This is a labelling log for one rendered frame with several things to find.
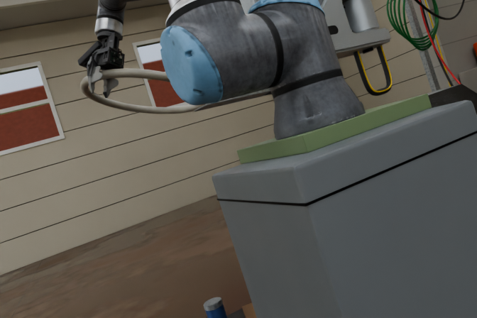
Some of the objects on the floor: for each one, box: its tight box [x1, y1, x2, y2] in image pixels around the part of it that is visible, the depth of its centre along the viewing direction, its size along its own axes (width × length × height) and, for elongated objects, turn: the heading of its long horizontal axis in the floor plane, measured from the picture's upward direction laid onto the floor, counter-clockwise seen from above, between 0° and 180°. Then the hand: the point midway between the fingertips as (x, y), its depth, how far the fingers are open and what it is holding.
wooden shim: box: [242, 303, 257, 318], centre depth 209 cm, size 25×10×2 cm, turn 98°
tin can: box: [204, 297, 227, 318], centre depth 209 cm, size 10×10×13 cm
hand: (98, 92), depth 135 cm, fingers closed on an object, 5 cm apart
